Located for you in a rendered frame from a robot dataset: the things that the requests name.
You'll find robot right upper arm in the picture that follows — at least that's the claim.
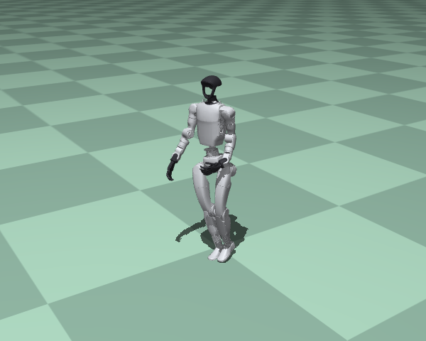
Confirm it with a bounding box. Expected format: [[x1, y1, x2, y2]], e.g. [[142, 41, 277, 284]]
[[182, 103, 199, 139]]

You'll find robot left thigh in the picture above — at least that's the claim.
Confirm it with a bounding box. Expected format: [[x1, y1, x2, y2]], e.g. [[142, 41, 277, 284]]
[[214, 163, 236, 220]]

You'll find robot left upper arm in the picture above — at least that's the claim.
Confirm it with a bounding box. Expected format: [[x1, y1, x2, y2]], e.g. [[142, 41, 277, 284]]
[[219, 106, 236, 143]]

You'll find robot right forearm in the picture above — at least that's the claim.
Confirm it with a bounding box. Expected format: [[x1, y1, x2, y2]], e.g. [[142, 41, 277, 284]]
[[172, 135, 189, 161]]

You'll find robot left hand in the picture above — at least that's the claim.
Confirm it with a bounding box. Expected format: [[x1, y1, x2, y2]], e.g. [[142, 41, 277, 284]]
[[200, 158, 227, 175]]

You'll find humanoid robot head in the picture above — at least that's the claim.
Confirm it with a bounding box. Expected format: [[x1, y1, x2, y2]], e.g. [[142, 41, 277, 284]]
[[201, 75, 222, 105]]

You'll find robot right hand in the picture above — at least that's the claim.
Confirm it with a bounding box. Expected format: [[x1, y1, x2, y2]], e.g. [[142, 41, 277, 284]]
[[166, 153, 178, 181]]

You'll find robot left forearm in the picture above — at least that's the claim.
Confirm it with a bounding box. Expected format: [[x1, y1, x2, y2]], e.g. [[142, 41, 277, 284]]
[[222, 134, 236, 167]]

